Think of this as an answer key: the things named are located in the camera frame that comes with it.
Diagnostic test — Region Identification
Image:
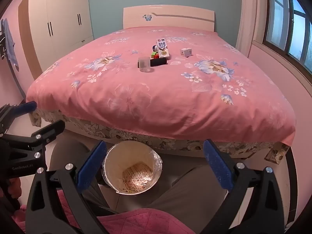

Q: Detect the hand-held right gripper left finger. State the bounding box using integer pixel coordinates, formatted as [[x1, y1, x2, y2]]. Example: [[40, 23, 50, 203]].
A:
[[26, 140, 115, 234]]

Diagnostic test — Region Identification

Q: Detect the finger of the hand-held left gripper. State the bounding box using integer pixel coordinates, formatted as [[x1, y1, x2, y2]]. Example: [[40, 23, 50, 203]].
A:
[[0, 101, 37, 137], [0, 120, 65, 160]]

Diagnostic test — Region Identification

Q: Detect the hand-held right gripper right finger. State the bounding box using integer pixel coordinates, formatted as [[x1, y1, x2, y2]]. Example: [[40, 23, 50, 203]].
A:
[[195, 139, 287, 234]]

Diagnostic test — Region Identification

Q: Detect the white plastic-lined trash bin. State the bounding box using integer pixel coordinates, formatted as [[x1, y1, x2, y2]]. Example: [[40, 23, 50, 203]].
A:
[[102, 140, 163, 195]]

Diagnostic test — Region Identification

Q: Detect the clear plastic cup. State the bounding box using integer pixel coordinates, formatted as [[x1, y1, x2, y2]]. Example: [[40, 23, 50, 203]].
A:
[[138, 57, 152, 73]]

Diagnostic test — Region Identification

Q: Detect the black rectangular case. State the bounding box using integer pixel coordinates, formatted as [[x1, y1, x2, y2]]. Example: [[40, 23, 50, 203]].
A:
[[150, 58, 168, 67]]

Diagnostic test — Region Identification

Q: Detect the white milk carton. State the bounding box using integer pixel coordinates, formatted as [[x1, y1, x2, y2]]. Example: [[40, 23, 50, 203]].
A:
[[156, 38, 170, 60]]

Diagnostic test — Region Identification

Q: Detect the person's left hand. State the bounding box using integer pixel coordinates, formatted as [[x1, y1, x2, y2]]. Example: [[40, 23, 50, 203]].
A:
[[7, 177, 22, 201]]

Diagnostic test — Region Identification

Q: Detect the person's right leg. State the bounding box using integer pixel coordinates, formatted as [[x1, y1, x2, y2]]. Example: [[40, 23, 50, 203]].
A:
[[116, 164, 236, 234]]

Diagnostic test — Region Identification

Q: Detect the floral bed base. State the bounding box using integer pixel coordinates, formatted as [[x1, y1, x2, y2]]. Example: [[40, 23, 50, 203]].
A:
[[29, 110, 290, 162]]

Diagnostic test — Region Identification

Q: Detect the blue hanging cloth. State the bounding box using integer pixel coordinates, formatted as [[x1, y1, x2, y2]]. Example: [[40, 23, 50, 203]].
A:
[[1, 18, 20, 72]]

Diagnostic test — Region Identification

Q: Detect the pink quilted garment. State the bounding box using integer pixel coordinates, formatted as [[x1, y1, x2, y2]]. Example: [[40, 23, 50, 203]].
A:
[[19, 190, 195, 234]]

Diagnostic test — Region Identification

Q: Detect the pink floral blanket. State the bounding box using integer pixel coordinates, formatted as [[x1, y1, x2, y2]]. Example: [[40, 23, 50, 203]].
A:
[[26, 27, 296, 147]]

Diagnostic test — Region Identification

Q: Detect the cream wardrobe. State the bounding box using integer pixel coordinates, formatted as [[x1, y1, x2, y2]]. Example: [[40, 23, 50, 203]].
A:
[[18, 0, 94, 73]]

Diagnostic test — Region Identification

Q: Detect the pale curtain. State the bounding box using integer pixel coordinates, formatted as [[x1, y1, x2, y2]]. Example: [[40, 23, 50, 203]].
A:
[[235, 0, 269, 58]]

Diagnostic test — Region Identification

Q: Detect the dark framed window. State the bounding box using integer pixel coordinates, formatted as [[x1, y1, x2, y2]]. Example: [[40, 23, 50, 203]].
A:
[[262, 0, 312, 76]]

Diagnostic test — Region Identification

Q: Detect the cream bed headboard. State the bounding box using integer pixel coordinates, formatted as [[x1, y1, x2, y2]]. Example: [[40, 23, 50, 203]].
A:
[[122, 5, 216, 33]]

